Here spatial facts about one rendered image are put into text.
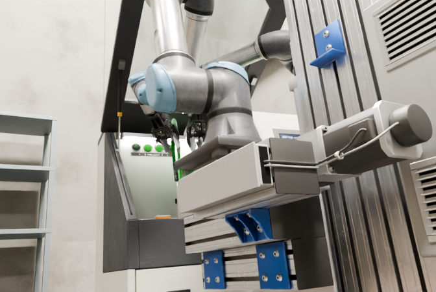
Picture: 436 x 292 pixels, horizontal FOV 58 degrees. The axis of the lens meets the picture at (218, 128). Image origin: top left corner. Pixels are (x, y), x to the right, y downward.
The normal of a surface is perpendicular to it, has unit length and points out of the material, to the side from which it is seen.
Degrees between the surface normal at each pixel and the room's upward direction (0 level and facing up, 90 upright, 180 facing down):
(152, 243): 90
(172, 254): 90
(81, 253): 90
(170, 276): 90
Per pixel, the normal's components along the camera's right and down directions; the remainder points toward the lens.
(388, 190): -0.86, -0.11
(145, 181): 0.39, -0.33
